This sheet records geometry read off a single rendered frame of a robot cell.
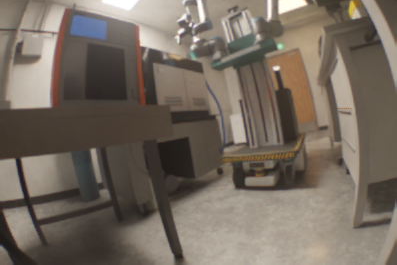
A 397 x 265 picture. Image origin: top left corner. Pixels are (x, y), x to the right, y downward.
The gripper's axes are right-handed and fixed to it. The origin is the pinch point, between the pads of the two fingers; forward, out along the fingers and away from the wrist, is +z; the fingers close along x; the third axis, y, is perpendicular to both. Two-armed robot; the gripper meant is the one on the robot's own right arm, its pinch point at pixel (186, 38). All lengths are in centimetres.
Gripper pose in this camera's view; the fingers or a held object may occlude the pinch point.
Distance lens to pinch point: 128.3
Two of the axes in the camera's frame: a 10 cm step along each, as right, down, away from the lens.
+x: -8.2, 3.0, 4.9
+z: 0.4, 8.8, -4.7
